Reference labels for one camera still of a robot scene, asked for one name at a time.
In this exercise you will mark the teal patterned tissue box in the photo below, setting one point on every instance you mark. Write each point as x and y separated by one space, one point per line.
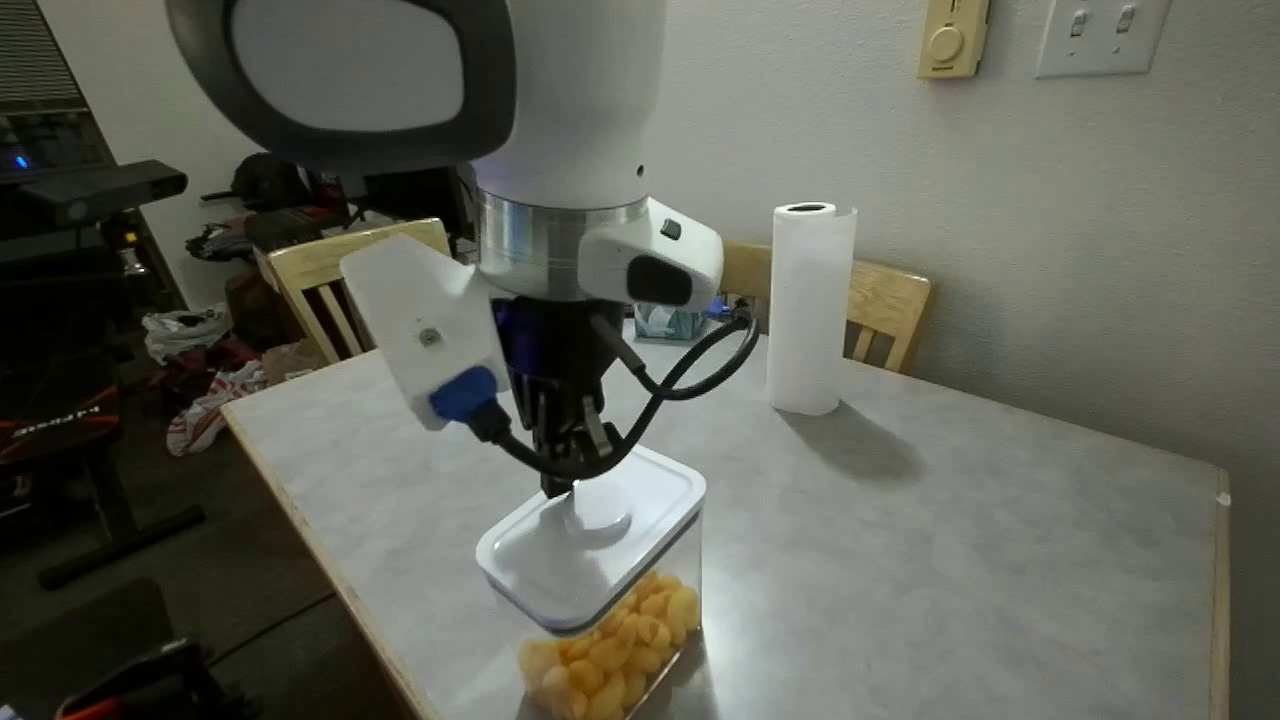
664 325

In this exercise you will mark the black flat screen television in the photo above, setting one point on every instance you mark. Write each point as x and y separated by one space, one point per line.
401 196

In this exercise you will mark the black equipment stand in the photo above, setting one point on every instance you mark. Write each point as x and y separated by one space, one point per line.
54 267

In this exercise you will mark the beige wall thermostat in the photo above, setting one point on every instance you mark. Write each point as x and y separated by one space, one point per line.
952 43

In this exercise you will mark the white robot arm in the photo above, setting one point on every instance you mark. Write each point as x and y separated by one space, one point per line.
563 107

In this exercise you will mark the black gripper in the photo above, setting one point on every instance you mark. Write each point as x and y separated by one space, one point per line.
563 347

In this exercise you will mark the dark backpack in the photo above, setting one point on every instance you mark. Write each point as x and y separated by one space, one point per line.
273 185

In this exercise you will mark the white lid with round button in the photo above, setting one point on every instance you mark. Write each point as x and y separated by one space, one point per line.
626 520

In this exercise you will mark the black and red bag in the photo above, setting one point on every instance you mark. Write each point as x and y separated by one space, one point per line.
145 686

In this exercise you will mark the white light switch plate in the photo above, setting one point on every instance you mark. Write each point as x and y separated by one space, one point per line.
1102 33

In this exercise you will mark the pale wooden slatted chair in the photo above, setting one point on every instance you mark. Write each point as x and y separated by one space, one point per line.
891 303
321 267

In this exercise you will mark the clear container with yellow snacks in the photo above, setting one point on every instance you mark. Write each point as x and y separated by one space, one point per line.
615 663

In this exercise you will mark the pile of clothes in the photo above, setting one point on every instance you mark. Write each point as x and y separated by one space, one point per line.
203 394

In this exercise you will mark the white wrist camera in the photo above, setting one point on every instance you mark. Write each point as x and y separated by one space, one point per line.
422 325

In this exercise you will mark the white paper towel roll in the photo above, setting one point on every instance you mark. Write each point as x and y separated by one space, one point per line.
808 304

